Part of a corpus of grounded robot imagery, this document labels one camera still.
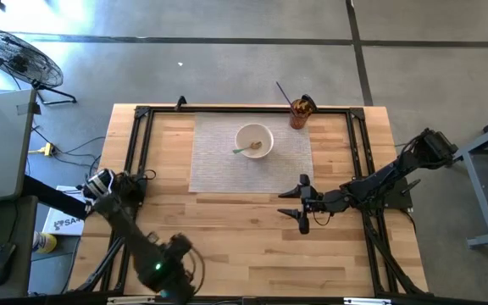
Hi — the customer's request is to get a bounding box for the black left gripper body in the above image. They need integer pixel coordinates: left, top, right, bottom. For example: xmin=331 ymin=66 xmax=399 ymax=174
xmin=165 ymin=231 xmax=197 ymax=302

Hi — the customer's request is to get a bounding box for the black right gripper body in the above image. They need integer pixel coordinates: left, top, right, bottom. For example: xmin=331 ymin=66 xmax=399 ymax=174
xmin=298 ymin=174 xmax=328 ymax=236

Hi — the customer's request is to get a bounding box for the fork with teal handle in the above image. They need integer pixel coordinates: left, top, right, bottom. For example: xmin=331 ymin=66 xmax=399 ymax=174
xmin=232 ymin=141 xmax=263 ymax=155

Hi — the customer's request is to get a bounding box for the amber glass cup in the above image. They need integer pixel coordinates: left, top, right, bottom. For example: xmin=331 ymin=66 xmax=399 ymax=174
xmin=289 ymin=97 xmax=315 ymax=130

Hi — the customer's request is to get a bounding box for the purple drinking straw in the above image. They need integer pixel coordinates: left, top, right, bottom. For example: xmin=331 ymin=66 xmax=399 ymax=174
xmin=274 ymin=80 xmax=295 ymax=109

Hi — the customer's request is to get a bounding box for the white round bowl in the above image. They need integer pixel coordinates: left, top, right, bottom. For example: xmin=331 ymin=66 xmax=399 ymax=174
xmin=234 ymin=122 xmax=275 ymax=160

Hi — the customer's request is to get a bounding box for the white label strip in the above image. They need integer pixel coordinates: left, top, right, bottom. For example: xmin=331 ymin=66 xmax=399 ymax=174
xmin=107 ymin=296 xmax=156 ymax=305
xmin=343 ymin=297 xmax=392 ymax=305

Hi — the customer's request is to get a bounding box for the grey woven placemat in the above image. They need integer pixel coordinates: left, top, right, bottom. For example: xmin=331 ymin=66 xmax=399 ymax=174
xmin=188 ymin=113 xmax=316 ymax=195

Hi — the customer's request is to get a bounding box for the white printed box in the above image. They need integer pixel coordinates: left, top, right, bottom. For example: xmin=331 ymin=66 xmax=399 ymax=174
xmin=42 ymin=185 xmax=88 ymax=236

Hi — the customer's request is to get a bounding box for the yellow bottle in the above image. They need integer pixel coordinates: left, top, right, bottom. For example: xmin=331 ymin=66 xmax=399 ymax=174
xmin=31 ymin=230 xmax=58 ymax=254

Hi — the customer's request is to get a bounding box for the black support beam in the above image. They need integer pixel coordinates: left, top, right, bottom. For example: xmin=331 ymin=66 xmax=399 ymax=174
xmin=22 ymin=174 xmax=91 ymax=220

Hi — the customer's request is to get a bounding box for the dark grey side table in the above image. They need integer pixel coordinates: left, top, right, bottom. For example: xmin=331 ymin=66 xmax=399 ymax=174
xmin=0 ymin=194 xmax=38 ymax=300

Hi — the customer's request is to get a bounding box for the black computer mouse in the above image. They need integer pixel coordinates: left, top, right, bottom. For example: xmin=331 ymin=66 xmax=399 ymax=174
xmin=0 ymin=241 xmax=17 ymax=287

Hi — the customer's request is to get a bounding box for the grey tape piece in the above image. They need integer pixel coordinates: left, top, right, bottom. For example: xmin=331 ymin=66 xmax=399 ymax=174
xmin=16 ymin=101 xmax=42 ymax=117

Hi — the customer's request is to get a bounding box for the black floor fan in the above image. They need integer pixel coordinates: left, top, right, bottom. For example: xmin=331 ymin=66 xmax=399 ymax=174
xmin=0 ymin=26 xmax=78 ymax=106

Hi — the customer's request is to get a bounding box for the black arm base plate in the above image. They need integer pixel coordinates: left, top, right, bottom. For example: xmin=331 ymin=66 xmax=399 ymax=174
xmin=356 ymin=177 xmax=414 ymax=211

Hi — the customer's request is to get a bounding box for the black metal table frame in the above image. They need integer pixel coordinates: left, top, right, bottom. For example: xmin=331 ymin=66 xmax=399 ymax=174
xmin=68 ymin=104 xmax=430 ymax=298

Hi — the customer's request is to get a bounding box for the grey metal table frame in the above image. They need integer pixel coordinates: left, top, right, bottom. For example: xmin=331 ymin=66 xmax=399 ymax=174
xmin=451 ymin=108 xmax=488 ymax=250

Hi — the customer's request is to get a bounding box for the black floor cable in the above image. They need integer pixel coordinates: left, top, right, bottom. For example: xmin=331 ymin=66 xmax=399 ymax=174
xmin=30 ymin=125 xmax=108 ymax=179

